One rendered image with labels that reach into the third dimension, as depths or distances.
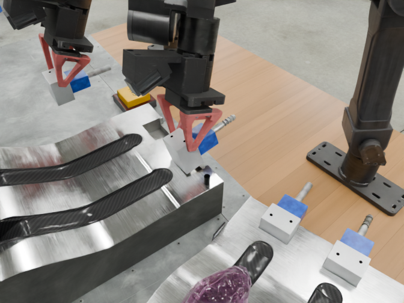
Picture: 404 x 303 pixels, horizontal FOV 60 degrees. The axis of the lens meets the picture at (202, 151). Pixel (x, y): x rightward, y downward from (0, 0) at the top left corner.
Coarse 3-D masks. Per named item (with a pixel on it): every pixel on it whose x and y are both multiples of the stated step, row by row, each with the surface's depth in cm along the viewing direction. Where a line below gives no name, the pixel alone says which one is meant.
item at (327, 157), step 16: (320, 144) 76; (320, 160) 73; (336, 160) 73; (352, 160) 65; (336, 176) 70; (352, 176) 67; (368, 176) 66; (368, 192) 67; (384, 192) 67; (400, 192) 67; (384, 208) 64; (400, 208) 64
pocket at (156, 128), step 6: (156, 120) 69; (162, 120) 70; (144, 126) 69; (150, 126) 70; (156, 126) 70; (162, 126) 70; (150, 132) 70; (156, 132) 70; (162, 132) 70; (168, 132) 69; (156, 138) 69
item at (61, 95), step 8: (48, 72) 69; (64, 72) 71; (80, 72) 71; (88, 72) 73; (96, 72) 73; (104, 72) 74; (48, 80) 67; (56, 80) 67; (72, 80) 69; (80, 80) 70; (88, 80) 71; (48, 88) 72; (56, 88) 68; (64, 88) 69; (72, 88) 70; (80, 88) 71; (56, 96) 69; (64, 96) 70; (72, 96) 71
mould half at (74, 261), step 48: (48, 144) 65; (96, 144) 65; (144, 144) 64; (0, 192) 51; (48, 192) 55; (96, 192) 57; (192, 192) 56; (48, 240) 47; (96, 240) 50; (144, 240) 55; (0, 288) 42; (48, 288) 47
